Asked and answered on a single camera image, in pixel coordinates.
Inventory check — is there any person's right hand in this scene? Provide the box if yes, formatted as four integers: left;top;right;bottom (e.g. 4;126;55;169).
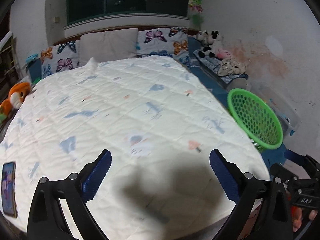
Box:
290;206;318;232

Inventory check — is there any clear plastic storage box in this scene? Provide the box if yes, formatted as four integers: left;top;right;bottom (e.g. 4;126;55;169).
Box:
255;85;300;136

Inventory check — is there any smartphone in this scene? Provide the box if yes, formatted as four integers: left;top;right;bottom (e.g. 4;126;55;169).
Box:
1;161;18;218

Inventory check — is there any green plastic mesh basket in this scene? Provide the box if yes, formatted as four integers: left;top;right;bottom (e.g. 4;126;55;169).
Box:
227;88;283;151

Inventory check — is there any white quilted bed cover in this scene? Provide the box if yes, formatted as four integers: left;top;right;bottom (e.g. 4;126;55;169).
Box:
1;56;269;239

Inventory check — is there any spotted cream cloth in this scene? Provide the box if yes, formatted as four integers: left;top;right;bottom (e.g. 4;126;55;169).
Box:
218;58;247;76

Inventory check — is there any pink plush toy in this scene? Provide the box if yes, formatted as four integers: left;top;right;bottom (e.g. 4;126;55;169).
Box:
215;49;233;60

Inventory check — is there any orange plush toy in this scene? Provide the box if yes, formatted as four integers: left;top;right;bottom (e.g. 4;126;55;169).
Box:
1;82;31;122

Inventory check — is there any blue bed sheet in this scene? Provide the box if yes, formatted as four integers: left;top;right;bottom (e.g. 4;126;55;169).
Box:
179;36;238;111

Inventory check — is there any black white plush cow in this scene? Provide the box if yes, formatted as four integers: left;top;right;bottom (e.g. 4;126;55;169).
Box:
194;30;222;58

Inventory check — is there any right butterfly pillow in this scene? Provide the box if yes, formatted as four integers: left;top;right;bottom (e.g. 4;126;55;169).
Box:
136;27;189;65

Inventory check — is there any butterfly pillow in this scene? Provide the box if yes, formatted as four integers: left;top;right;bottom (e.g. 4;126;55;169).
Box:
136;27;189;65
40;41;80;79

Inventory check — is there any left butterfly pillow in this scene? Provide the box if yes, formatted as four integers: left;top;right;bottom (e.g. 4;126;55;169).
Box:
40;41;80;79

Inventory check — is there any artificial flower decoration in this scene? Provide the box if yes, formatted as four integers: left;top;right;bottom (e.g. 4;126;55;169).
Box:
188;0;203;29

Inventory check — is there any grey plain pillow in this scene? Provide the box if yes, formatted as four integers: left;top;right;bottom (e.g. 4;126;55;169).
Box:
79;28;138;66

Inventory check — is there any dark window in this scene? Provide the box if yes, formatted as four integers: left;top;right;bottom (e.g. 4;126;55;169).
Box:
66;0;192;26

